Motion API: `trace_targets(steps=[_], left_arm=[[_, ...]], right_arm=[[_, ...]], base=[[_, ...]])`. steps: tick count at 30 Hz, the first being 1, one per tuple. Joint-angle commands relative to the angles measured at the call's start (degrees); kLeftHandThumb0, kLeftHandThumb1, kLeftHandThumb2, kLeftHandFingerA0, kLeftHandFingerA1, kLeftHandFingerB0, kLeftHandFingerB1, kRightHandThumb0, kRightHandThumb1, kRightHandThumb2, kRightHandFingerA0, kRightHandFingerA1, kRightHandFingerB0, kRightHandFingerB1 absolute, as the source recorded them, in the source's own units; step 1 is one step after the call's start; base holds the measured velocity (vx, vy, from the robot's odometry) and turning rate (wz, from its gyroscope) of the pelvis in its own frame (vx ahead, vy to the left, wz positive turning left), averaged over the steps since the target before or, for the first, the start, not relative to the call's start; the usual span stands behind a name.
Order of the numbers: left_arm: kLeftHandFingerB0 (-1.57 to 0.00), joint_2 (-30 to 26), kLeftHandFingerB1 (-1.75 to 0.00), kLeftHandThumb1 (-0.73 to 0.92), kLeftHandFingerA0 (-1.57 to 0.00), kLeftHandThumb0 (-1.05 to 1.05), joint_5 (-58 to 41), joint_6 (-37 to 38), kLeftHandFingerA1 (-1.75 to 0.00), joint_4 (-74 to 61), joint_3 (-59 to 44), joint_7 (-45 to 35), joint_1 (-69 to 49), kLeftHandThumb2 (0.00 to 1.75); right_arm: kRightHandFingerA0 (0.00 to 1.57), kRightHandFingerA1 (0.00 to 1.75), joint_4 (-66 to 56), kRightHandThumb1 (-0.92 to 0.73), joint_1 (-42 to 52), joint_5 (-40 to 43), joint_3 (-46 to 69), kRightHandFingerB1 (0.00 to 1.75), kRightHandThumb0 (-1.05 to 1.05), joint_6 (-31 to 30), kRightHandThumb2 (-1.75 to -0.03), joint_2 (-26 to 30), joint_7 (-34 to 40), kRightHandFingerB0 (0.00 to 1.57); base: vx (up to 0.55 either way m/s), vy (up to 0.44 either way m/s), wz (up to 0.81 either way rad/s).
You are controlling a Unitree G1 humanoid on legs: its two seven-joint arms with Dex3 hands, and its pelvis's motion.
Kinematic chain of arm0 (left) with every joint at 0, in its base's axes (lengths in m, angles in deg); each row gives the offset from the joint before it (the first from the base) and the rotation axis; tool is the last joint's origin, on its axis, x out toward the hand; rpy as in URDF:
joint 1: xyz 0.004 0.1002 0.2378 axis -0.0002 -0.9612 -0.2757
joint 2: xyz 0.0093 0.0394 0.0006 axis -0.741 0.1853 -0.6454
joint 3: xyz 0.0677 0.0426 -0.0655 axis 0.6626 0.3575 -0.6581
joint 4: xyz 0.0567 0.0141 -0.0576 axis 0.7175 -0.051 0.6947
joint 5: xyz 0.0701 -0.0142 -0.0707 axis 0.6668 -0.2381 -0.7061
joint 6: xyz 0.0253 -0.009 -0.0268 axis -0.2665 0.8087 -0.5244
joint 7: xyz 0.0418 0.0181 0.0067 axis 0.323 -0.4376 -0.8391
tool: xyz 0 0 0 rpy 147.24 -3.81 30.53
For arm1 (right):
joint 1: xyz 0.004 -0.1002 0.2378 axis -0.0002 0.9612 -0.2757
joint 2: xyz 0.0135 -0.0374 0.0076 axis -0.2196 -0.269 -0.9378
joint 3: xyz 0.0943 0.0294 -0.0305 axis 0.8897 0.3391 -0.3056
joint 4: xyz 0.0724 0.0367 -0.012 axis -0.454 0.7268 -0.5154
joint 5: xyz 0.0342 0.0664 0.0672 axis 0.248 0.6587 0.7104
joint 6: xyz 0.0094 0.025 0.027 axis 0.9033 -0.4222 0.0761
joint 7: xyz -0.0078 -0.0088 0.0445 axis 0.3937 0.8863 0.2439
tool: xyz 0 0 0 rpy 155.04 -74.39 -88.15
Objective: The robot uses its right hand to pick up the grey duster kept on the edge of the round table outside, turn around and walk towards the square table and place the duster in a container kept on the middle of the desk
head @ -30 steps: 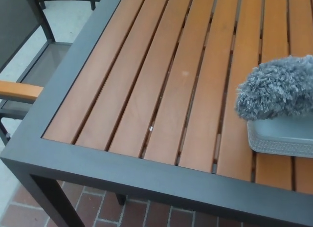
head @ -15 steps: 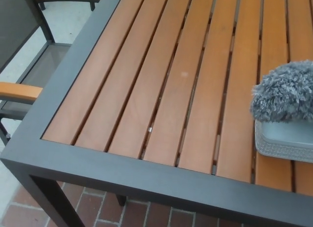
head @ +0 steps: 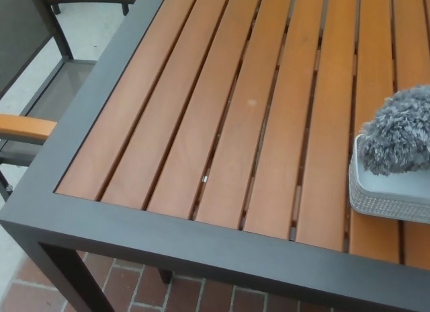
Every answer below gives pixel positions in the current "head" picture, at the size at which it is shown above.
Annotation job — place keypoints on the grey fluffy microfiber duster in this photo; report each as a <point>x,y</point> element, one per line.
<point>396,137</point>

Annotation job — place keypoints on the square wooden slat table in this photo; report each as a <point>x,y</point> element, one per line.
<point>134,238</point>

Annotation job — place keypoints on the white perforated plastic container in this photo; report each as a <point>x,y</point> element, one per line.
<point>376,204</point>

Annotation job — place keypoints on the dark mesh chair, wooden armrests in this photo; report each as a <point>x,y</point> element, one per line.
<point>23,29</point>

